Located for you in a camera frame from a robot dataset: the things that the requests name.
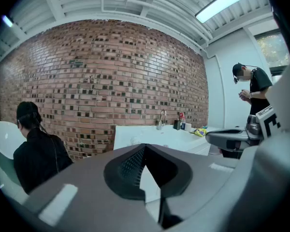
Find white bathtub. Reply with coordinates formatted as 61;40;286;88
0;121;28;187

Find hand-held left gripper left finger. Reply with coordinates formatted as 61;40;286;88
23;143;164;232

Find small ceiling light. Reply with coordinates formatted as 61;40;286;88
1;14;14;28

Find long ceiling light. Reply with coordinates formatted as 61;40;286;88
195;0;258;24

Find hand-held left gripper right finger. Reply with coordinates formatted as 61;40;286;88
145;143;240;230

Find red-capped bottle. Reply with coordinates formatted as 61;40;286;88
178;112;187;130

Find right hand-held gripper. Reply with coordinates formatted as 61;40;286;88
205;47;290;232

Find yellow packet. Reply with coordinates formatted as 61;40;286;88
194;128;209;138

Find window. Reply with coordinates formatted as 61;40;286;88
255;32;290;68

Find white sink counter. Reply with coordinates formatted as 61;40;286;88
113;124;223;156

